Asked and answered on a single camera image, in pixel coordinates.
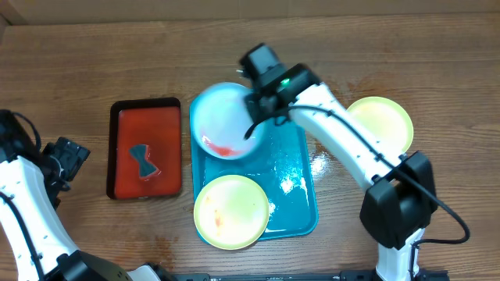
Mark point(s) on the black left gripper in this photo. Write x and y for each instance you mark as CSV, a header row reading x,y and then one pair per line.
x,y
71,154

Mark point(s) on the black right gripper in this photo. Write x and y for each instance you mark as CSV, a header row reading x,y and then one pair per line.
x,y
258,108

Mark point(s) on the light blue plate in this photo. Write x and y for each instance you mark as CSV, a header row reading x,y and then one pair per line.
x,y
219,121

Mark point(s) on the orange sponge with dark scourer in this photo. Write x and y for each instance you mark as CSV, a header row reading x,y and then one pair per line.
x,y
141,153

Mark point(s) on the yellow plate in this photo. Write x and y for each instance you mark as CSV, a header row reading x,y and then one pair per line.
x,y
231,212
386,120

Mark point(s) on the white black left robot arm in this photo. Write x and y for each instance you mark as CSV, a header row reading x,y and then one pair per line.
x,y
42,248

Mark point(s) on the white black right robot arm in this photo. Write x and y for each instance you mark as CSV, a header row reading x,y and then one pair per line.
x,y
399,190

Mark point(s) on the teal plastic tray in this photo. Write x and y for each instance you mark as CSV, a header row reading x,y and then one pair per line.
x,y
280,165

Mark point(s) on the red tray with black rim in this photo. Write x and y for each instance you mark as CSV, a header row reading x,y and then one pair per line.
x,y
157,123

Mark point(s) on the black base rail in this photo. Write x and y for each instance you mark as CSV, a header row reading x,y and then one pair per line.
x,y
151,271

